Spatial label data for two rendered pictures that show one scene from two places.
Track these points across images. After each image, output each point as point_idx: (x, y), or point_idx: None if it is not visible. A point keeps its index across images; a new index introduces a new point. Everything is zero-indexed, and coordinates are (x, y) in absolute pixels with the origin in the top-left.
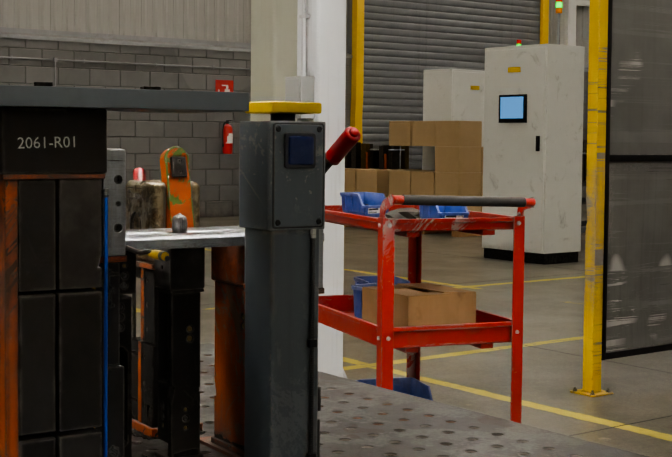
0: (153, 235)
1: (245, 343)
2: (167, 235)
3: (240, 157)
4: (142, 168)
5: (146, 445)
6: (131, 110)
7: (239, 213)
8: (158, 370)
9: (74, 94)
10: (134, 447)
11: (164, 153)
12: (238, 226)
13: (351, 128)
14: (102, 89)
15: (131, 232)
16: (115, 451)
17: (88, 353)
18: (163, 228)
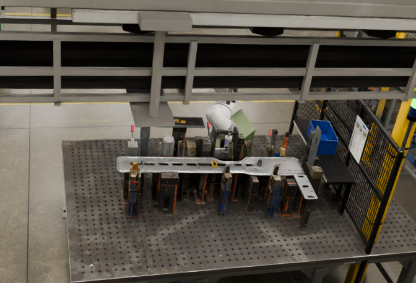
0: (148, 161)
1: (147, 151)
2: (148, 156)
3: (150, 129)
4: (132, 181)
5: (140, 205)
6: None
7: (149, 136)
8: (143, 186)
9: (177, 117)
10: (142, 205)
11: (137, 163)
12: (125, 168)
13: (132, 124)
14: (174, 116)
15: (150, 165)
16: None
17: None
18: (141, 169)
